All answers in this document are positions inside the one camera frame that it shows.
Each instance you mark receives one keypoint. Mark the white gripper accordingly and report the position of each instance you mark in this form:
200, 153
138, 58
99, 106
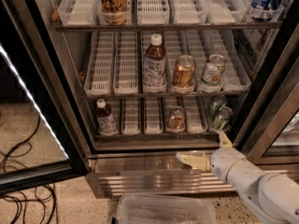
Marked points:
222, 163

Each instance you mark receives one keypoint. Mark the green can front bottom shelf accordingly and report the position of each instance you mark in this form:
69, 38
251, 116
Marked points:
222, 118

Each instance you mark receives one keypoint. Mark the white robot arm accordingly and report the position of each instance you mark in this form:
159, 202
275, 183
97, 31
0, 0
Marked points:
271, 197

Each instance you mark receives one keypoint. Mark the green can rear bottom shelf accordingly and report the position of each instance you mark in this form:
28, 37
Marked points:
215, 104

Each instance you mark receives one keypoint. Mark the gold can bottom shelf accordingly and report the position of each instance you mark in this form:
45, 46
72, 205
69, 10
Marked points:
176, 118

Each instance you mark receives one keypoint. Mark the gold can shelf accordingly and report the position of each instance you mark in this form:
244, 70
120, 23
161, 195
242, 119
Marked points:
184, 71
176, 118

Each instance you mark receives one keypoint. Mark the closed right fridge door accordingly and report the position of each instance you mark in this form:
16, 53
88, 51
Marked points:
273, 99

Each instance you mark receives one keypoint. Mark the white green can middle shelf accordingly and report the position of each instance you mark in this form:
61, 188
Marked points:
214, 70

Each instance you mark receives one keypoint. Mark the gold can middle shelf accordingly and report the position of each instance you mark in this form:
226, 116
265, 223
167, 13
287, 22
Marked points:
184, 71

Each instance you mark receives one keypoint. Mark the stainless steel fridge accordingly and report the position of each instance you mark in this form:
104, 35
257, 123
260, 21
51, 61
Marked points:
141, 157

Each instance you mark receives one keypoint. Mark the tea bottle middle shelf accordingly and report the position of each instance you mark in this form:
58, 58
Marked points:
154, 64

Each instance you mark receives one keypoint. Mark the tea bottle shelf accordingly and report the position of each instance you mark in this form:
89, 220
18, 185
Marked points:
105, 118
154, 64

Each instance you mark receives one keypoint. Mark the tea bottle bottom shelf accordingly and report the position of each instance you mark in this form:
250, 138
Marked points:
105, 118

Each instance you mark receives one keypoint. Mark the open glass fridge door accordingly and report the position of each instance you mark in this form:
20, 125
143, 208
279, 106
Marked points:
43, 135

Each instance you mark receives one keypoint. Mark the gold bottle top shelf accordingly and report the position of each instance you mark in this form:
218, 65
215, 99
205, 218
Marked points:
113, 12

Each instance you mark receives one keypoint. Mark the clear plastic bin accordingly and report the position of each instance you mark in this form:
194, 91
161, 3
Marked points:
161, 209

